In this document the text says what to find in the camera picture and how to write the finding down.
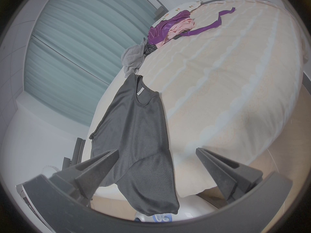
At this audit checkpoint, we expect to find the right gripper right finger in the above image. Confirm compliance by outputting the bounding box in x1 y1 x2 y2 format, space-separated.
196 148 263 202

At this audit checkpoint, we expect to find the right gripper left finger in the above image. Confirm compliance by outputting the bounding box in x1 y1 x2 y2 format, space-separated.
50 149 119 201

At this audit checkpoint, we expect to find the black T-shirt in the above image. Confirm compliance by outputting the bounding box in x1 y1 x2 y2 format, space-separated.
89 74 180 215

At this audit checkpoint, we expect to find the bed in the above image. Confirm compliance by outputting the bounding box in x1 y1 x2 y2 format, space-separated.
90 0 304 200

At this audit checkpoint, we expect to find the blue-green curtain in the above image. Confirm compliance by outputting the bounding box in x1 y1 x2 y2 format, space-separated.
32 0 168 85
23 37 112 128

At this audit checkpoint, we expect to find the grey garment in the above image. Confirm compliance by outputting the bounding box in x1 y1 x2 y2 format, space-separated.
121 37 149 78

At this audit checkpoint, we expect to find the shiny black garment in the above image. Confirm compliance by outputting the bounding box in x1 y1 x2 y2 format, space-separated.
143 43 158 57

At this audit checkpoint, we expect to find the pink garment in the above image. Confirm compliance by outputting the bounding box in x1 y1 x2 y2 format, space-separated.
155 18 196 47

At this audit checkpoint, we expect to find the purple garment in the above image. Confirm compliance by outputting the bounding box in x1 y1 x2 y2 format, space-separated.
148 7 236 45

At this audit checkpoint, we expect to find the white printed pillow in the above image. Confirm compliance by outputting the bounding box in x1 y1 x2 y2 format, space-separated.
155 0 203 26

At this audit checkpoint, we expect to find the grey bedside table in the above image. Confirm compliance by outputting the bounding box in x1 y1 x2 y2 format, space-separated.
154 6 166 19

